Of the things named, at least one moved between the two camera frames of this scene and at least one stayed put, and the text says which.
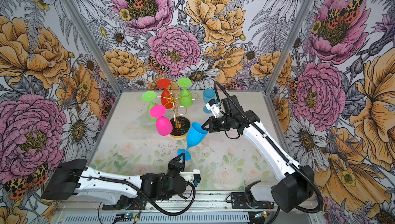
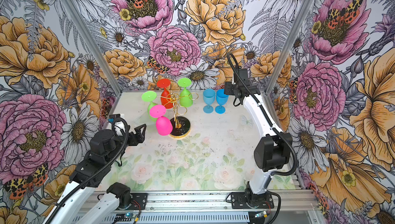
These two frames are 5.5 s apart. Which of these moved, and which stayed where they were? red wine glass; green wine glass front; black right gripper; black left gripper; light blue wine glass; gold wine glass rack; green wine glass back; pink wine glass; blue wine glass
Moved: blue wine glass; black right gripper; black left gripper
Stayed: green wine glass front; red wine glass; light blue wine glass; pink wine glass; green wine glass back; gold wine glass rack
